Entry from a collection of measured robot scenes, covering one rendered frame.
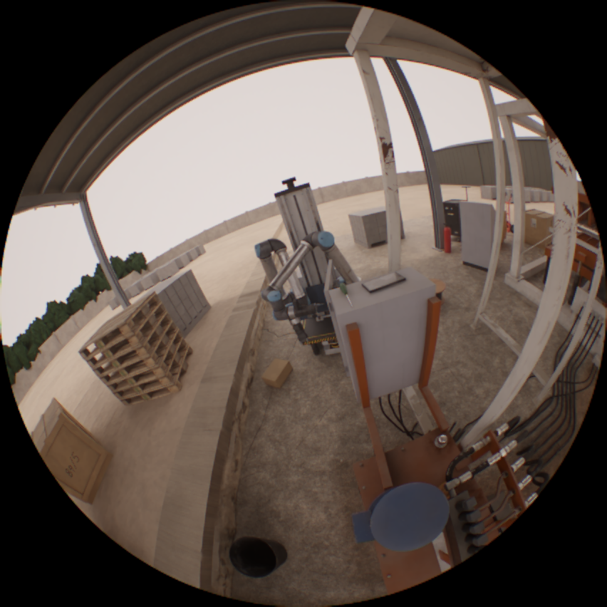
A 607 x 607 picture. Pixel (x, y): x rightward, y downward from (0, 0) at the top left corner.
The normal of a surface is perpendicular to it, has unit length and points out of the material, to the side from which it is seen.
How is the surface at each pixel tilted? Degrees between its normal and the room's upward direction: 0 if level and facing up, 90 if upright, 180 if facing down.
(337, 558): 0
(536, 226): 90
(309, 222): 90
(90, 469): 90
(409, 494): 0
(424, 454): 0
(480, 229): 90
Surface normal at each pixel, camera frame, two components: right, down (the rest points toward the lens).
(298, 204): -0.07, 0.51
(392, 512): -0.29, -0.83
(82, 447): 0.95, -0.20
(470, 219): -0.87, 0.44
